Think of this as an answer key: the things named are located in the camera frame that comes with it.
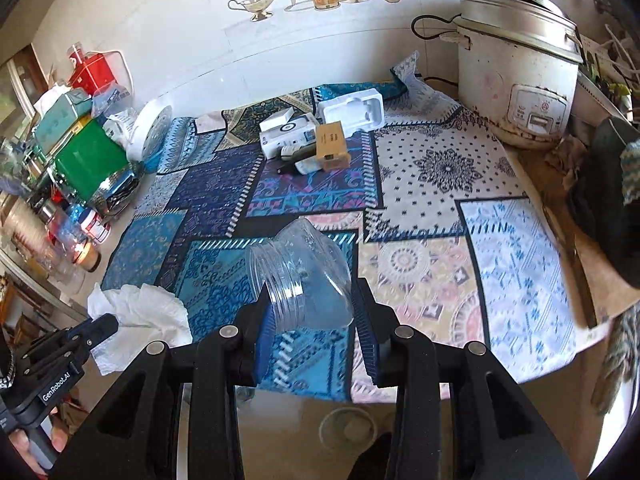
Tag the brown cardboard box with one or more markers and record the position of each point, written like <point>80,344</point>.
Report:
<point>331,147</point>

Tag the clear plastic jar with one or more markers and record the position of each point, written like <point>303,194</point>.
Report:
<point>307,278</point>

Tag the white plastic packaging tray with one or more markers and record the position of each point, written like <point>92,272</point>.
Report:
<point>357,111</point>

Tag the white printed product box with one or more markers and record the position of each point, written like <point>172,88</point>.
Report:
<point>287,137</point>

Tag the red label jar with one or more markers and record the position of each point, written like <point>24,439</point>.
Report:
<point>92,224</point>

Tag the red carton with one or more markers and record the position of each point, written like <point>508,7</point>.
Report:
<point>90,71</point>

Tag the green box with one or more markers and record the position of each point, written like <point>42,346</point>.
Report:
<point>88,159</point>

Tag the patterned patchwork cloth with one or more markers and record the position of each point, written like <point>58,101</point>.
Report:
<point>429,212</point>

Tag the small white box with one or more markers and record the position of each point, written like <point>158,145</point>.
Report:
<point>276,119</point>

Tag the person's left hand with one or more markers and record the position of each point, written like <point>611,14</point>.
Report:
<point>20,441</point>

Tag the teal tissue box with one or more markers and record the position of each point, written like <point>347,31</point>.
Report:
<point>60,117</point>

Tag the white round plate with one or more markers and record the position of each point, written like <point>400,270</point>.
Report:
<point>150,128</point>

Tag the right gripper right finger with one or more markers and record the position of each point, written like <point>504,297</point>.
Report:
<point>397,355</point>

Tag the white paper towel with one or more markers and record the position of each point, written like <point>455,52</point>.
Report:
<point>143,314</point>

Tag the lit candle jar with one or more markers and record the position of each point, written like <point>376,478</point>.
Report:
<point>86,255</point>

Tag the shiny foil bag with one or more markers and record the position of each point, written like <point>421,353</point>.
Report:
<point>115,193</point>

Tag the small dark dropper bottle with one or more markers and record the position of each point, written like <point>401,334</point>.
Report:
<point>288,168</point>

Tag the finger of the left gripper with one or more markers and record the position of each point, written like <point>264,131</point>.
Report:
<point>56,350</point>

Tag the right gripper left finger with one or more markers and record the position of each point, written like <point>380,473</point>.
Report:
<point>235,355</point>

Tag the white rice cooker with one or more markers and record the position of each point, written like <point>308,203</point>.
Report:
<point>518,65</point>

